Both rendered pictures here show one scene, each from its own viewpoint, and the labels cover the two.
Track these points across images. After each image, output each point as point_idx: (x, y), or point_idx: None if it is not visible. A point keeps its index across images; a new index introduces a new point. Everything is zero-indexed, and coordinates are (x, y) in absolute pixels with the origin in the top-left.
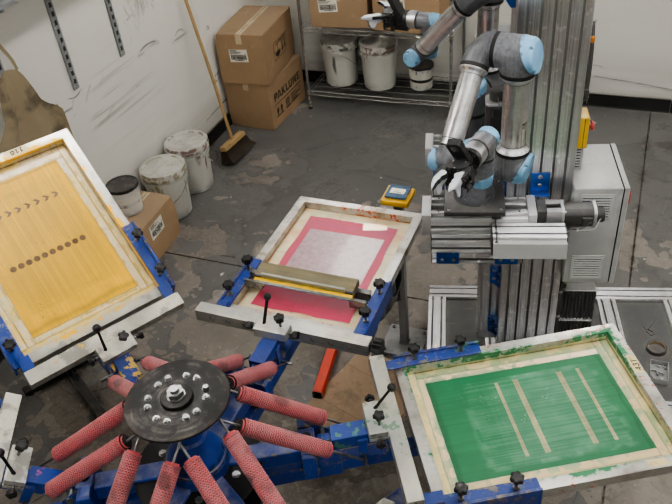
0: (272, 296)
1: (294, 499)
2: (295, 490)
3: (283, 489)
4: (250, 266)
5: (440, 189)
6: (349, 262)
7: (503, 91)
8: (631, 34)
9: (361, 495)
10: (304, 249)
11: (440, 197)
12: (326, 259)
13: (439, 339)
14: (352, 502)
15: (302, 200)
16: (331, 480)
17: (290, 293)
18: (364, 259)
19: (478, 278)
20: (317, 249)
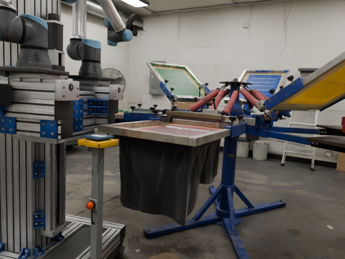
0: (215, 130)
1: (208, 245)
2: (208, 248)
3: (215, 250)
4: (230, 125)
5: (140, 33)
6: (165, 130)
7: (86, 4)
8: None
9: (171, 241)
10: (194, 134)
11: (104, 84)
12: (179, 131)
13: (84, 255)
14: (177, 239)
15: (194, 136)
16: (187, 248)
17: (204, 129)
18: (154, 129)
19: (55, 189)
20: (185, 133)
